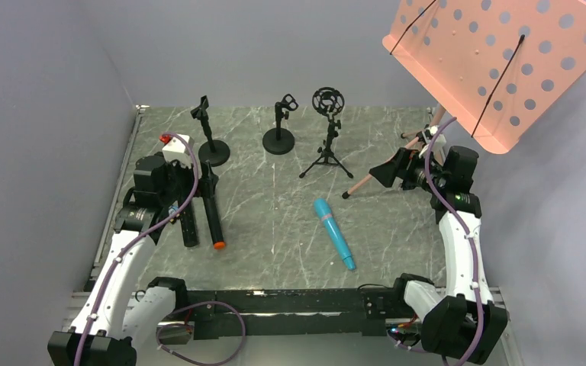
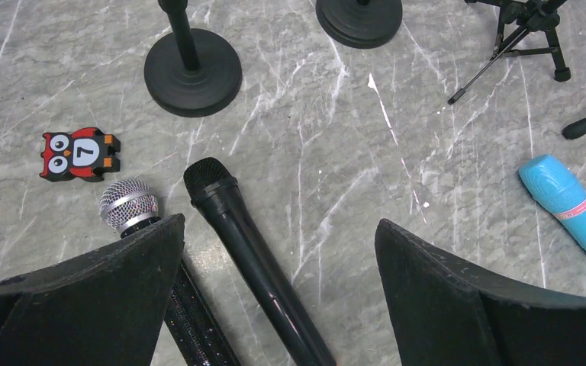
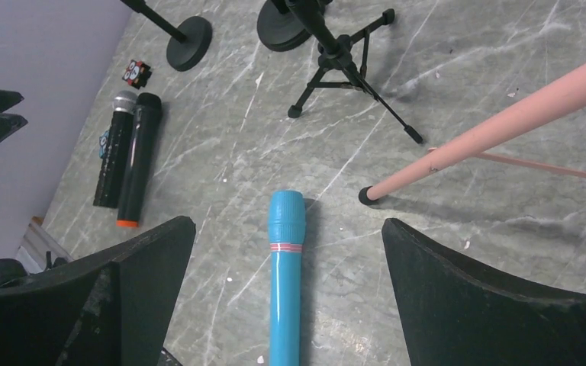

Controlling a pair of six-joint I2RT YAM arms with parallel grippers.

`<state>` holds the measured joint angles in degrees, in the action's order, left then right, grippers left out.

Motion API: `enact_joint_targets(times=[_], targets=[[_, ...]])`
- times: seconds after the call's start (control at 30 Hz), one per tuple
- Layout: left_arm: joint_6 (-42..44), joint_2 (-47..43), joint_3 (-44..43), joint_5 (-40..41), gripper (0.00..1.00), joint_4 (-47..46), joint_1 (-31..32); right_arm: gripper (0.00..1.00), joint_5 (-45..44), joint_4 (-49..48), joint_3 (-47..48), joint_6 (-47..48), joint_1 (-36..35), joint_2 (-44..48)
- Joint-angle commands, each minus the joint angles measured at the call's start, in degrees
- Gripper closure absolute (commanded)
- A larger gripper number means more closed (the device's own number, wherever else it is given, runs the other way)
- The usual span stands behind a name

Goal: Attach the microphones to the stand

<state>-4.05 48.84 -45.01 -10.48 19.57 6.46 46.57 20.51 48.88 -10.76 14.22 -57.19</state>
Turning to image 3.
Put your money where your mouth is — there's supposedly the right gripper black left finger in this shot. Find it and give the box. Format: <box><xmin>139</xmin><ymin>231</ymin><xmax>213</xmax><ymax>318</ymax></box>
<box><xmin>0</xmin><ymin>216</ymin><xmax>196</xmax><ymax>365</ymax></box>

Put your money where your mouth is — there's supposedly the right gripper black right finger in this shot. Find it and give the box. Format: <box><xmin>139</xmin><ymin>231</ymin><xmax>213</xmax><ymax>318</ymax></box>
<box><xmin>382</xmin><ymin>218</ymin><xmax>586</xmax><ymax>365</ymax></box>

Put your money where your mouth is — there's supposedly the black microphone orange end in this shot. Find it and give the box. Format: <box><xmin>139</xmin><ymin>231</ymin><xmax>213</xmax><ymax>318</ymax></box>
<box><xmin>116</xmin><ymin>92</ymin><xmax>163</xmax><ymax>228</ymax></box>

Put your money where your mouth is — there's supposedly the blue microphone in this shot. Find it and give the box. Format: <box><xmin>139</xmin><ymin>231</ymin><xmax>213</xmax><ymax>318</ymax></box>
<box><xmin>268</xmin><ymin>190</ymin><xmax>306</xmax><ymax>365</ymax></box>

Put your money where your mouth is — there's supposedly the black round-base stand ring clip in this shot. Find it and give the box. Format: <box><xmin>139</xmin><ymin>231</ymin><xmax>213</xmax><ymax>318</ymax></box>
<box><xmin>256</xmin><ymin>0</ymin><xmax>332</xmax><ymax>53</ymax></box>

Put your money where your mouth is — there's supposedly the pink music stand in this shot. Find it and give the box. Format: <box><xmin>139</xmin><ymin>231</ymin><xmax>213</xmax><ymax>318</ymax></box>
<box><xmin>359</xmin><ymin>63</ymin><xmax>586</xmax><ymax>206</ymax></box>

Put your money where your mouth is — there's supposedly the black microphone silver grille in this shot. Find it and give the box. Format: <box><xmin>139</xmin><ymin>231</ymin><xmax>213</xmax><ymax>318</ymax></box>
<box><xmin>93</xmin><ymin>91</ymin><xmax>137</xmax><ymax>208</ymax></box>

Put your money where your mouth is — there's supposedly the black tripod shock-mount stand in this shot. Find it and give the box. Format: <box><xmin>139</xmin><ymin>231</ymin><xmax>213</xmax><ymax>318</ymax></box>
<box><xmin>285</xmin><ymin>1</ymin><xmax>424</xmax><ymax>145</ymax></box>

